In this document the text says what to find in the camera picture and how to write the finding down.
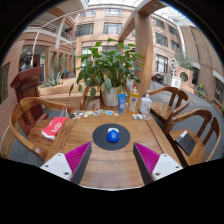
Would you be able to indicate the clear plastic packet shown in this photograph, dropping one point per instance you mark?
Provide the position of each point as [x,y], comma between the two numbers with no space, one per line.
[138,116]

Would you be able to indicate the yellow flowering potted plant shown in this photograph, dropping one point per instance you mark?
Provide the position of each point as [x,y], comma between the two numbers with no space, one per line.
[201,90]

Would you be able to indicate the yellow liquid soap bottle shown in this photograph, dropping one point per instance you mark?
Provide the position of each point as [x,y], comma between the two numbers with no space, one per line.
[133,103]

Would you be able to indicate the red paper bag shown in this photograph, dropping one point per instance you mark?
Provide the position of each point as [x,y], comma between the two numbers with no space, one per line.
[53,128]

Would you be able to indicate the blue squeeze tube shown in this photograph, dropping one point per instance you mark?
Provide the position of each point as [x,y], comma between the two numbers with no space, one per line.
[122,103]

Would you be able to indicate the black round mouse pad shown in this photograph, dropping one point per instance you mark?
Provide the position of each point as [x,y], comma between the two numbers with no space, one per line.
[100,138]

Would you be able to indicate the black flat box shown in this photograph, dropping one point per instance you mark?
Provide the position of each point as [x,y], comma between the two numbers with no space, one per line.
[186,142]

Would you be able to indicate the wooden planter with agave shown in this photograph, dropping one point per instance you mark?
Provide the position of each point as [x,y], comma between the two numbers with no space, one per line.
[56,90]

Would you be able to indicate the wooden armchair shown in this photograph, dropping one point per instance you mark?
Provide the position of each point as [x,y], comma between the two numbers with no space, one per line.
[163,111]
[33,138]
[83,100]
[196,151]

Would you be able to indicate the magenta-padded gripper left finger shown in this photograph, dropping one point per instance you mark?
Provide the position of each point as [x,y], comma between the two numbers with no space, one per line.
[57,165]

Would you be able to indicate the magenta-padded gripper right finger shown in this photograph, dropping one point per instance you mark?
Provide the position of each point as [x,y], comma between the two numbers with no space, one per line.
[165,165]

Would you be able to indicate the dark red wooden lectern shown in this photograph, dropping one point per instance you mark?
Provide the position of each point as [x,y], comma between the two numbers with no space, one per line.
[26,85]

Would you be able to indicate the blue and white computer mouse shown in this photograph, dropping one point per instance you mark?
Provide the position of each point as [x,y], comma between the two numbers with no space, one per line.
[113,136]

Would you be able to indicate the dark parked car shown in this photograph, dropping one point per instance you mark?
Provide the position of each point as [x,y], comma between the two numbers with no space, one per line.
[158,78]

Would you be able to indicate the light blue sticker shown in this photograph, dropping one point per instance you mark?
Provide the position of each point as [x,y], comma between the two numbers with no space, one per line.
[109,112]

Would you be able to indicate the large green potted plant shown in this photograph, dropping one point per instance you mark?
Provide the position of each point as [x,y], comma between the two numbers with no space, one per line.
[110,66]

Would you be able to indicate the white pump bottle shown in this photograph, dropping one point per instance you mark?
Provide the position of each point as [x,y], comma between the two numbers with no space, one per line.
[145,106]

